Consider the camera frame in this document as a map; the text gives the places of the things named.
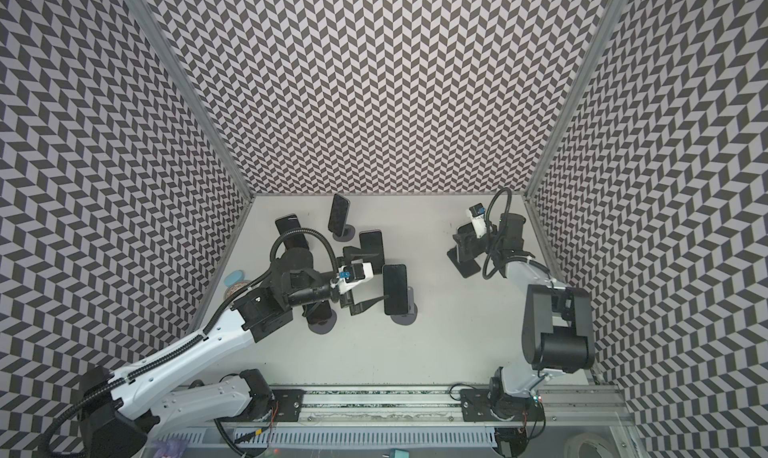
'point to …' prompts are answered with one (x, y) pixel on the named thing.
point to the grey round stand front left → (326, 327)
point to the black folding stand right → (467, 267)
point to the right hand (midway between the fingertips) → (465, 236)
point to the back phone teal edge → (339, 214)
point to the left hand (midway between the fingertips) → (380, 274)
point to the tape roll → (232, 289)
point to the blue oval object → (233, 277)
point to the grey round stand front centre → (407, 318)
